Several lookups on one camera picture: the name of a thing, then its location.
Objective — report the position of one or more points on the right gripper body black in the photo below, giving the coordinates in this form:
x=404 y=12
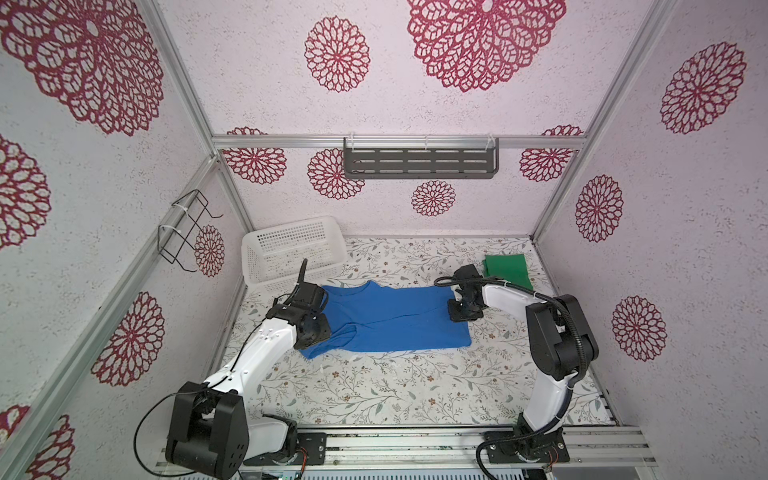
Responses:
x=458 y=310

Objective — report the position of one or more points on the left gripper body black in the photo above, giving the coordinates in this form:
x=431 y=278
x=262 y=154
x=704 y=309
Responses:
x=320 y=332

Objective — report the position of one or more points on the green tank top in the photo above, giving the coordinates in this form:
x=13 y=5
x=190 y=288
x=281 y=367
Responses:
x=511 y=268

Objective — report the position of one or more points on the blue tank top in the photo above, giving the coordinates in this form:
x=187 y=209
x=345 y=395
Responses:
x=371 y=318

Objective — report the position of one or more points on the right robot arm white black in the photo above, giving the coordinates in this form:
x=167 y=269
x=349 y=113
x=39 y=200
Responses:
x=561 y=343

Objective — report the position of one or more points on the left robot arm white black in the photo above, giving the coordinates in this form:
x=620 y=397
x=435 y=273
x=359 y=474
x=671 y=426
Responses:
x=209 y=432

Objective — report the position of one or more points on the white plastic laundry basket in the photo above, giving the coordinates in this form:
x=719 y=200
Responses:
x=272 y=257

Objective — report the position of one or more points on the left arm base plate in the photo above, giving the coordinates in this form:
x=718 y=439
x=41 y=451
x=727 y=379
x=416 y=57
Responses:
x=304 y=448

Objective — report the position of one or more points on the aluminium front rail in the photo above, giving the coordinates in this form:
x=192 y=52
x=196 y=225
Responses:
x=380 y=447

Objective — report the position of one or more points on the black wire wall rack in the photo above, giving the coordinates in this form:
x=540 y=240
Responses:
x=174 y=236

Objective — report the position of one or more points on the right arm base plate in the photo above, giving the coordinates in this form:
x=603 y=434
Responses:
x=548 y=448

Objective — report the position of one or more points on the grey metal wall shelf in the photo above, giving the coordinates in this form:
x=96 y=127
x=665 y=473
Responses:
x=424 y=163

